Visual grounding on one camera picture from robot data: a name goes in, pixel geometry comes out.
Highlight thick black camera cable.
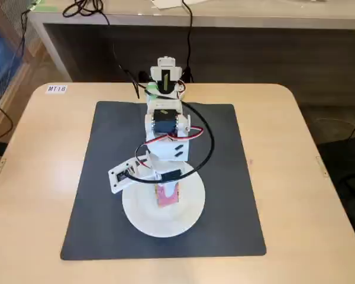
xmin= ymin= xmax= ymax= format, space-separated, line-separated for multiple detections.
xmin=125 ymin=100 xmax=217 ymax=186

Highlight small pink box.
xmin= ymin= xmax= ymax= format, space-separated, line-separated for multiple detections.
xmin=156 ymin=182 xmax=180 ymax=208

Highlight blue plastic container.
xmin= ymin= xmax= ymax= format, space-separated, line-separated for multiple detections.
xmin=0 ymin=17 xmax=25 ymax=86

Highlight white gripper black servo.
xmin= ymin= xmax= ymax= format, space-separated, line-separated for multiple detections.
xmin=149 ymin=154 xmax=187 ymax=206

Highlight black hanging power cable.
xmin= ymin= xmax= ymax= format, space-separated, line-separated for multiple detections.
xmin=182 ymin=0 xmax=195 ymax=83

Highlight dark grey mat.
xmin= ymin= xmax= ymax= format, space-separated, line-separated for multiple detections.
xmin=60 ymin=100 xmax=267 ymax=261

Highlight red white black servo wire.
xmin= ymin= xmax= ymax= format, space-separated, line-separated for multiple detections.
xmin=135 ymin=127 xmax=207 ymax=170

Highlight black chair base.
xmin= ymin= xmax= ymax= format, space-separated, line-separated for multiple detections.
xmin=335 ymin=173 xmax=355 ymax=209

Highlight white MT18 label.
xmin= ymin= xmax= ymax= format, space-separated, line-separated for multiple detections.
xmin=44 ymin=84 xmax=68 ymax=95

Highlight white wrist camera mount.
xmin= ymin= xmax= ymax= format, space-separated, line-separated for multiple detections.
xmin=108 ymin=152 xmax=150 ymax=195

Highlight white round dish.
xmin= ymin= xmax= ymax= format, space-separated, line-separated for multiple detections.
xmin=121 ymin=162 xmax=206 ymax=238

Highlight white paper sheet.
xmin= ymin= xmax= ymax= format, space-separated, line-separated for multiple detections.
xmin=150 ymin=0 xmax=185 ymax=9

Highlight grey counter desk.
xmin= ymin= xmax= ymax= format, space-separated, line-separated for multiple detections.
xmin=28 ymin=0 xmax=355 ymax=83

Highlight coiled black cables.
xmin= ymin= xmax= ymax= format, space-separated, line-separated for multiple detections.
xmin=62 ymin=0 xmax=128 ymax=29

